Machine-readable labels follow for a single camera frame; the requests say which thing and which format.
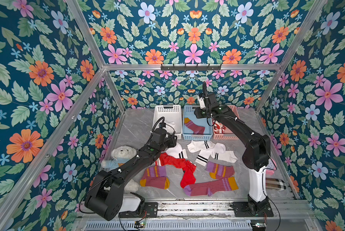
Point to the white teddy bear blue sweater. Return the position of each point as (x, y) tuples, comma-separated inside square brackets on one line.
[(120, 156)]

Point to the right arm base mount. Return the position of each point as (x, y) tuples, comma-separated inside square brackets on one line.
[(253, 209)]

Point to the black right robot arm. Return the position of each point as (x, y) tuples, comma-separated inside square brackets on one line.
[(257, 147)]

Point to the purple striped sock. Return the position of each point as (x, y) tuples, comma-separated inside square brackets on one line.
[(155, 176), (210, 188), (218, 171), (196, 129)]

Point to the white sock black stripes left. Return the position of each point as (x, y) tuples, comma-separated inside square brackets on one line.
[(177, 152)]

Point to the pink alarm clock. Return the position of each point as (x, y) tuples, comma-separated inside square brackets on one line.
[(271, 167)]

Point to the white sock black stripes right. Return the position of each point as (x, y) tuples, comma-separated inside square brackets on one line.
[(196, 146)]

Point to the black hook rail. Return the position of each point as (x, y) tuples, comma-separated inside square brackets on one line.
[(190, 67)]

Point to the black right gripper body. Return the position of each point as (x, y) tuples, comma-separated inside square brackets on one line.
[(206, 96)]

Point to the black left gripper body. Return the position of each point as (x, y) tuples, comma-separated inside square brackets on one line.
[(169, 142)]

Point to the red white striped santa sock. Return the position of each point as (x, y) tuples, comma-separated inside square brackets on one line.
[(219, 128)]

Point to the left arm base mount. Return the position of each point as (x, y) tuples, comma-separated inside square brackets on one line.
[(146, 210)]

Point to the pink plastic basket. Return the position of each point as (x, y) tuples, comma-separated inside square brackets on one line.
[(228, 134)]

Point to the purple striped sock bottom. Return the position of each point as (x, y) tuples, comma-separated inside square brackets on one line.
[(210, 188)]

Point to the white sock far right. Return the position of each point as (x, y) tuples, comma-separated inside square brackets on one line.
[(220, 153)]

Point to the white crew sock black stripes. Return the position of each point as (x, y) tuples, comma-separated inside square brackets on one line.
[(203, 157)]

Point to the plaid beige pouch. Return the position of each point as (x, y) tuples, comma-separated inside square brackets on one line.
[(275, 184)]

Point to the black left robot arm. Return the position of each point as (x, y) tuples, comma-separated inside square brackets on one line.
[(105, 197)]

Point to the plain red sock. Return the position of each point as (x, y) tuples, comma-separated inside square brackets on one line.
[(186, 166)]

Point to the white plastic basket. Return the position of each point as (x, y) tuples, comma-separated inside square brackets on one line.
[(173, 117)]

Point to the light blue plastic basket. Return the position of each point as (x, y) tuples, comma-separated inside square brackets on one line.
[(187, 133)]

